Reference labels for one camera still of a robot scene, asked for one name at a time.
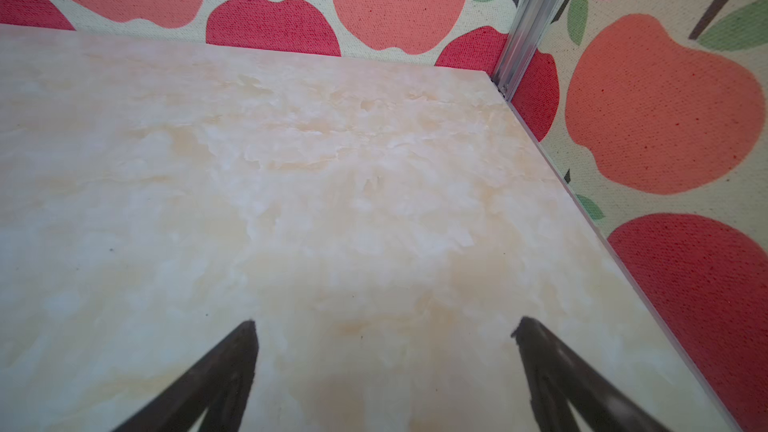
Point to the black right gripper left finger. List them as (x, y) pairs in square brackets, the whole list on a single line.
[(212, 394)]

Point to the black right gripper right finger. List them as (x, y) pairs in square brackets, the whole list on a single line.
[(563, 387)]

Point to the aluminium right rear corner post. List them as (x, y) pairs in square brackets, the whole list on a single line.
[(530, 22)]

